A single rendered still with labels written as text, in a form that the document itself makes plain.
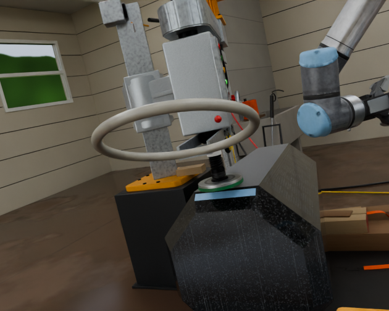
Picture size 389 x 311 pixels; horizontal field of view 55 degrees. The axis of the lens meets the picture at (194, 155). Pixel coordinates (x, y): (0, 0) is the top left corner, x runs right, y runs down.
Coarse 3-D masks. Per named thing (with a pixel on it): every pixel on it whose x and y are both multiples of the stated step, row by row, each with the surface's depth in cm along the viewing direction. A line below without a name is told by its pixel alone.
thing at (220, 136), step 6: (222, 132) 173; (192, 138) 157; (198, 138) 171; (210, 138) 135; (216, 138) 147; (222, 138) 168; (180, 144) 137; (186, 144) 144; (192, 144) 154; (198, 144) 168; (204, 144) 163; (180, 150) 132; (192, 156) 131; (198, 156) 130
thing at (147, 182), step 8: (144, 176) 302; (152, 176) 294; (176, 176) 272; (184, 176) 265; (192, 176) 273; (136, 184) 278; (144, 184) 270; (152, 184) 266; (160, 184) 262; (168, 184) 259; (176, 184) 257
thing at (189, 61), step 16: (208, 32) 157; (176, 48) 160; (192, 48) 159; (208, 48) 158; (176, 64) 161; (192, 64) 160; (208, 64) 159; (176, 80) 162; (192, 80) 161; (208, 80) 160; (176, 96) 164; (192, 96) 162; (208, 96) 161; (192, 112) 164; (208, 112) 163; (224, 112) 161; (192, 128) 165; (208, 128) 164
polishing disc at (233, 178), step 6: (228, 174) 184; (234, 174) 181; (240, 174) 178; (204, 180) 182; (210, 180) 180; (228, 180) 171; (234, 180) 169; (204, 186) 170; (210, 186) 168; (216, 186) 167; (222, 186) 167
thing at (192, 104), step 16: (128, 112) 88; (144, 112) 86; (160, 112) 86; (240, 112) 94; (256, 112) 100; (96, 128) 95; (112, 128) 92; (256, 128) 109; (96, 144) 102; (224, 144) 125; (144, 160) 127; (160, 160) 130
